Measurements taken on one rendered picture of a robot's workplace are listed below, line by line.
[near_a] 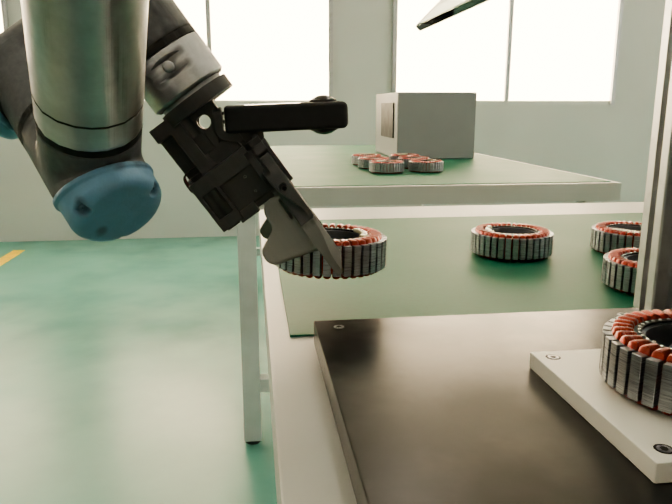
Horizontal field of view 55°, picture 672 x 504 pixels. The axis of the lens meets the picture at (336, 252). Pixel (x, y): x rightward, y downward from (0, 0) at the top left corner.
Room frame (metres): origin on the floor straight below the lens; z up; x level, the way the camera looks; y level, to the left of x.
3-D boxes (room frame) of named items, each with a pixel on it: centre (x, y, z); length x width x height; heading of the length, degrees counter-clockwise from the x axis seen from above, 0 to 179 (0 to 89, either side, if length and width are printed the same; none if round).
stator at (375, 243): (0.63, 0.01, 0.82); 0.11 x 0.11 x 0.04
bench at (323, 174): (2.63, -0.13, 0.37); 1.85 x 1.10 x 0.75; 7
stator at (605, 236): (0.90, -0.43, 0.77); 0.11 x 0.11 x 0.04
